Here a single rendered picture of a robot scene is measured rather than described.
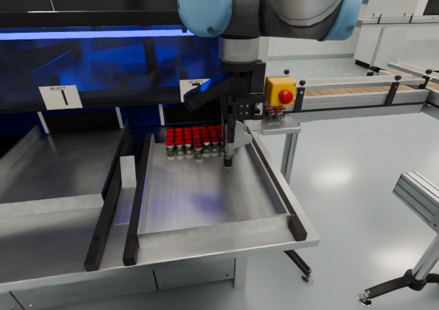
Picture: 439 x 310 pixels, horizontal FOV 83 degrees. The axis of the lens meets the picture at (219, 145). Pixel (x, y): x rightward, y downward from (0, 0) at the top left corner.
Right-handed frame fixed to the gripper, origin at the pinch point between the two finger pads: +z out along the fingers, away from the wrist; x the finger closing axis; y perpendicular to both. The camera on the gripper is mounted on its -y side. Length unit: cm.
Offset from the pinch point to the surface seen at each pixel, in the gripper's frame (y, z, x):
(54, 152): -43.9, 5.2, 13.4
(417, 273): 88, 75, 1
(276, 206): 7.4, 5.1, -14.9
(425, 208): 87, 45, 11
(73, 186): -34.4, 5.2, -1.9
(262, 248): 2.2, 5.9, -23.0
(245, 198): 2.0, 5.2, -11.5
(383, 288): 74, 84, 1
